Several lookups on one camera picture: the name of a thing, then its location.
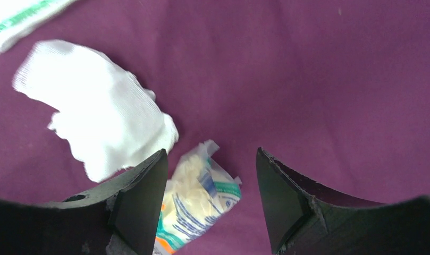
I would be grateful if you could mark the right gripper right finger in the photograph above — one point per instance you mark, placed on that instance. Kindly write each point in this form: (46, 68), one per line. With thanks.
(305, 217)

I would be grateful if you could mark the purple cloth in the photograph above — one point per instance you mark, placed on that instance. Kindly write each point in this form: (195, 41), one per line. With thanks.
(336, 90)

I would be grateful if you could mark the clear bag of supplies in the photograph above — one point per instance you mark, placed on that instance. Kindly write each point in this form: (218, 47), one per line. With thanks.
(199, 192)

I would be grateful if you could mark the white suture packet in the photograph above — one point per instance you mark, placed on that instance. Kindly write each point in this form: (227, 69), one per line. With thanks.
(20, 18)

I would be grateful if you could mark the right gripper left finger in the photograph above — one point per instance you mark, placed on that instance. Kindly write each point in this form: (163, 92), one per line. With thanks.
(126, 207)

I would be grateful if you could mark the white gauze wad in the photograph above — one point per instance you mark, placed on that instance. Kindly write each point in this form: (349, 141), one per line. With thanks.
(109, 119)

